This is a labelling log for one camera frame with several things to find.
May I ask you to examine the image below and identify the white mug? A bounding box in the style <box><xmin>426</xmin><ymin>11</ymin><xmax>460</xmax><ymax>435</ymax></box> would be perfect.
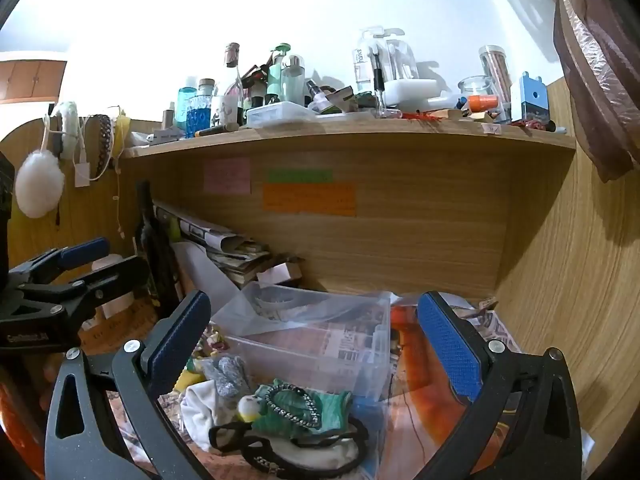
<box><xmin>209</xmin><ymin>95</ymin><xmax>239</xmax><ymax>129</ymax></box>

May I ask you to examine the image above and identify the brown curtain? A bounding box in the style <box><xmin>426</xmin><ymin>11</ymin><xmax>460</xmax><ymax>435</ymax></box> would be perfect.
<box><xmin>461</xmin><ymin>0</ymin><xmax>640</xmax><ymax>184</ymax></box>

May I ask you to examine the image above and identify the orange sticky note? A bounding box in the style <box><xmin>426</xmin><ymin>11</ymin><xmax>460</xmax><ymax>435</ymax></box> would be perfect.
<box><xmin>263</xmin><ymin>183</ymin><xmax>357</xmax><ymax>217</ymax></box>

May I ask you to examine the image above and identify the glass jar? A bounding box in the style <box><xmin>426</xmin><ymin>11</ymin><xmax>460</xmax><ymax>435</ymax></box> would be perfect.
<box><xmin>457</xmin><ymin>75</ymin><xmax>496</xmax><ymax>109</ymax></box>

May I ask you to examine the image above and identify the clear plastic storage bin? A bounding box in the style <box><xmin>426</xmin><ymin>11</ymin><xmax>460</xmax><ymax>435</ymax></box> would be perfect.
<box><xmin>210</xmin><ymin>281</ymin><xmax>394</xmax><ymax>402</ymax></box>

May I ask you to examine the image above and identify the frosted bottle with silver cap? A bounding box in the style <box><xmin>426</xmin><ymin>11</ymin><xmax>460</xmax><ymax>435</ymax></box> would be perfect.
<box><xmin>280</xmin><ymin>54</ymin><xmax>306</xmax><ymax>107</ymax></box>

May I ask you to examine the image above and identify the blue patterned glass bottle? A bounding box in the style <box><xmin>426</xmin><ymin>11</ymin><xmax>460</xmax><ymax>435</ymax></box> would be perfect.
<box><xmin>185</xmin><ymin>78</ymin><xmax>217</xmax><ymax>139</ymax></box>

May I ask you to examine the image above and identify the green pump bottle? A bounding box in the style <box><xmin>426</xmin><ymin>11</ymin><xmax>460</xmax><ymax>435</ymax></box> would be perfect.
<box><xmin>269</xmin><ymin>42</ymin><xmax>292</xmax><ymax>107</ymax></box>

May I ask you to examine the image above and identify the rolled white paper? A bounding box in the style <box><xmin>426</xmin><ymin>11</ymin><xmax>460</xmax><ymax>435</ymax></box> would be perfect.
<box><xmin>172</xmin><ymin>240</ymin><xmax>242</xmax><ymax>307</ymax></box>

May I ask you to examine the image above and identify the clear plastic packaging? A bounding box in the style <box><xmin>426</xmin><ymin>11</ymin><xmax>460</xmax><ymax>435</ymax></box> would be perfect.
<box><xmin>355</xmin><ymin>26</ymin><xmax>421</xmax><ymax>97</ymax></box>

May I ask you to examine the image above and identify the dark braided headband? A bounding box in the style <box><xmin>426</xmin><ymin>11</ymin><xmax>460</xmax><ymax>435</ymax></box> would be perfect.
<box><xmin>89</xmin><ymin>113</ymin><xmax>115</xmax><ymax>182</ymax></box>

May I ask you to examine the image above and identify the orange capped bottle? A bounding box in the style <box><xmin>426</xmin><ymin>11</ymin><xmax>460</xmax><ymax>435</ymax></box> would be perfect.
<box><xmin>467</xmin><ymin>94</ymin><xmax>500</xmax><ymax>114</ymax></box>

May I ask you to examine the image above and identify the black braided bracelet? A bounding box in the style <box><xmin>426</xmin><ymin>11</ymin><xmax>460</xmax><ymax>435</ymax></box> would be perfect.
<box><xmin>263</xmin><ymin>382</ymin><xmax>324</xmax><ymax>431</ymax></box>

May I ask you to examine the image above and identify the green knitted cloth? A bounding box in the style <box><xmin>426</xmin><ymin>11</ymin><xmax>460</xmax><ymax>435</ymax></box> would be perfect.
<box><xmin>251</xmin><ymin>379</ymin><xmax>354</xmax><ymax>437</ymax></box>

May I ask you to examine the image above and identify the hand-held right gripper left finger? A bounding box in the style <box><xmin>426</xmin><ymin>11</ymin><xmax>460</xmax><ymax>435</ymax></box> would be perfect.
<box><xmin>45</xmin><ymin>289</ymin><xmax>212</xmax><ymax>480</ymax></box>

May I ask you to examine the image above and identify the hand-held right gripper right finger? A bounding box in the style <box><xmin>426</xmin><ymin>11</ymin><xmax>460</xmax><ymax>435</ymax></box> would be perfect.
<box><xmin>416</xmin><ymin>290</ymin><xmax>584</xmax><ymax>480</ymax></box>

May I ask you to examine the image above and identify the stack of newspapers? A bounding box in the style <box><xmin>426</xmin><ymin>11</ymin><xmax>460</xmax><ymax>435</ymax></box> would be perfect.
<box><xmin>152</xmin><ymin>199</ymin><xmax>275</xmax><ymax>288</ymax></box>

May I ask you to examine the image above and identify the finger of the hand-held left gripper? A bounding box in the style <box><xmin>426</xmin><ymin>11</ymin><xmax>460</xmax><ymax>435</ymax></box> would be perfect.
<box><xmin>20</xmin><ymin>255</ymin><xmax>152</xmax><ymax>319</ymax></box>
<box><xmin>7</xmin><ymin>237</ymin><xmax>111</xmax><ymax>287</ymax></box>

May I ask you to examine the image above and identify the grey sock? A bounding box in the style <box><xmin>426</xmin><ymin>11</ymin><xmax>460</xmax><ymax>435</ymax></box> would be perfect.
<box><xmin>202</xmin><ymin>354</ymin><xmax>254</xmax><ymax>397</ymax></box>

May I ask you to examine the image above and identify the yellow and white soft toy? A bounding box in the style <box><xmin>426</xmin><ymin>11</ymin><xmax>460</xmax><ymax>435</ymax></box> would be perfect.
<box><xmin>237</xmin><ymin>394</ymin><xmax>264</xmax><ymax>424</ymax></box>

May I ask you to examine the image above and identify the clear plastic box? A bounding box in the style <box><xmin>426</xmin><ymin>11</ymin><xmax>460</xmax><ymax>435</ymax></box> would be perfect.
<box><xmin>245</xmin><ymin>101</ymin><xmax>318</xmax><ymax>129</ymax></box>

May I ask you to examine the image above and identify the teal plastic bottle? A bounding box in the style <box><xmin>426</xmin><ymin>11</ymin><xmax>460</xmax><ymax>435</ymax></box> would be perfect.
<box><xmin>177</xmin><ymin>85</ymin><xmax>200</xmax><ymax>139</ymax></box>

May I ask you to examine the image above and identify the wooden shelf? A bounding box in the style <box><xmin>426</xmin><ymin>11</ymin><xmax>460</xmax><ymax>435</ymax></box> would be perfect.
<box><xmin>120</xmin><ymin>110</ymin><xmax>579</xmax><ymax>163</ymax></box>

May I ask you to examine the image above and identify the white fluffy pompom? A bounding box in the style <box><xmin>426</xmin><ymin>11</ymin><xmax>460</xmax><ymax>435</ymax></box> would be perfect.
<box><xmin>14</xmin><ymin>150</ymin><xmax>66</xmax><ymax>220</ymax></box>

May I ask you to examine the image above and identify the blue and white box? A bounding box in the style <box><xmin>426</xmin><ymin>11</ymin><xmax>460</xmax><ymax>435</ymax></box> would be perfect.
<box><xmin>517</xmin><ymin>72</ymin><xmax>551</xmax><ymax>124</ymax></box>

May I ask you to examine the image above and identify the wooden cabinet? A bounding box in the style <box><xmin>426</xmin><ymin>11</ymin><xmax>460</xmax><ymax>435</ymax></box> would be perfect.
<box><xmin>0</xmin><ymin>58</ymin><xmax>68</xmax><ymax>106</ymax></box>

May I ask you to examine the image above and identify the clear bottle with cork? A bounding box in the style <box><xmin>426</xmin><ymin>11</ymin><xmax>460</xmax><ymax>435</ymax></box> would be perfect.
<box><xmin>223</xmin><ymin>42</ymin><xmax>247</xmax><ymax>107</ymax></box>

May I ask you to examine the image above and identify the tall clear canister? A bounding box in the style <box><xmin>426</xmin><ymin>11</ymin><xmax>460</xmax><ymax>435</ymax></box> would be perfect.
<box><xmin>478</xmin><ymin>44</ymin><xmax>514</xmax><ymax>107</ymax></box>

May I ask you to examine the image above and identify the yellow cloth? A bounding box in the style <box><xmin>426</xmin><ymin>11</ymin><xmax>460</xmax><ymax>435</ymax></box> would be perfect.
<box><xmin>113</xmin><ymin>114</ymin><xmax>132</xmax><ymax>162</ymax></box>

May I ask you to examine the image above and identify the white cloth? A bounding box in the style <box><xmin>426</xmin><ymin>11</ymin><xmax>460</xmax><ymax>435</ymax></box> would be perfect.
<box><xmin>180</xmin><ymin>379</ymin><xmax>223</xmax><ymax>448</ymax></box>

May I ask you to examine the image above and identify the black elastic strap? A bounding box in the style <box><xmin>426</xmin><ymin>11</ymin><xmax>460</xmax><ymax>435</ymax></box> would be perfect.
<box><xmin>208</xmin><ymin>411</ymin><xmax>371</xmax><ymax>477</ymax></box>

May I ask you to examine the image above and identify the orange printed sheet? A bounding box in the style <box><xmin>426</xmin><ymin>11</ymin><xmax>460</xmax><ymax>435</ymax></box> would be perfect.
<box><xmin>389</xmin><ymin>304</ymin><xmax>507</xmax><ymax>467</ymax></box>

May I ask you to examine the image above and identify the green sticky note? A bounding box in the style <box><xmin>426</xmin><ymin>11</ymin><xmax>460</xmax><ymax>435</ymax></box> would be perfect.
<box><xmin>266</xmin><ymin>169</ymin><xmax>333</xmax><ymax>184</ymax></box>

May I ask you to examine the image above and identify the pink sticky note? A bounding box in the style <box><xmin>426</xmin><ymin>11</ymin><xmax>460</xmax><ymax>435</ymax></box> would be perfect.
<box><xmin>203</xmin><ymin>157</ymin><xmax>252</xmax><ymax>194</ymax></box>

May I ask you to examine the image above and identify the white fluffy headband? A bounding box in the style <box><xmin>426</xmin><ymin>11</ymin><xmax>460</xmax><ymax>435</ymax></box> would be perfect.
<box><xmin>52</xmin><ymin>101</ymin><xmax>84</xmax><ymax>162</ymax></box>

